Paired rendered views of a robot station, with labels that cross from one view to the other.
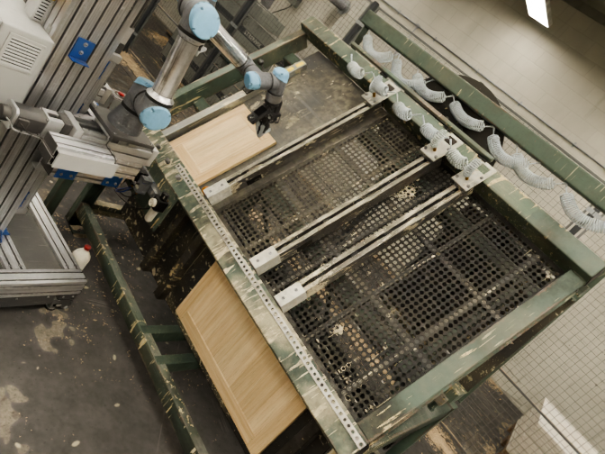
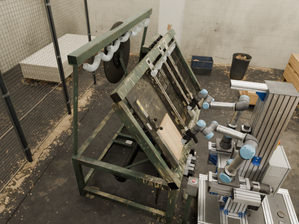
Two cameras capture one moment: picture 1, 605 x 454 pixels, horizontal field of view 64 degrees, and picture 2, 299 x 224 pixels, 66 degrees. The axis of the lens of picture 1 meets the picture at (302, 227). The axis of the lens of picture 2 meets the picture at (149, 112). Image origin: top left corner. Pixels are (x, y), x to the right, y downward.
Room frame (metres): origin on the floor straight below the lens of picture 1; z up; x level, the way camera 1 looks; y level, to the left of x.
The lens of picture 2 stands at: (3.42, 2.67, 3.01)
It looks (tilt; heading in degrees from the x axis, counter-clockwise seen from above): 36 degrees down; 255
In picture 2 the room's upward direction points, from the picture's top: 2 degrees clockwise
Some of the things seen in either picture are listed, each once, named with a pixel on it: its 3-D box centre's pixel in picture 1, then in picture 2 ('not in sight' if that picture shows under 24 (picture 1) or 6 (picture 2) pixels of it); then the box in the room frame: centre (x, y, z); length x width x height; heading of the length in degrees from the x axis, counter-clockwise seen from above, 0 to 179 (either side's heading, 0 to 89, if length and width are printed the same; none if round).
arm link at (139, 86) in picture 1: (144, 95); (228, 134); (1.94, 0.87, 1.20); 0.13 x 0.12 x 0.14; 51
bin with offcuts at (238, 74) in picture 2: not in sight; (239, 66); (-0.56, -2.59, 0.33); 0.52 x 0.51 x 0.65; 65
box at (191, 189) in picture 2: (112, 108); (192, 186); (2.50, 1.23, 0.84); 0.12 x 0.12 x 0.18; 58
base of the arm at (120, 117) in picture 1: (130, 116); (226, 142); (1.94, 0.87, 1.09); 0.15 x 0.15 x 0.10
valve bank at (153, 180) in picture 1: (137, 181); (191, 165); (2.32, 0.82, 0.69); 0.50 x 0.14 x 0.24; 58
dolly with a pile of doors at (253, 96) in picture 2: not in sight; (252, 94); (-0.18, -1.34, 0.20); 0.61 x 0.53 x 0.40; 65
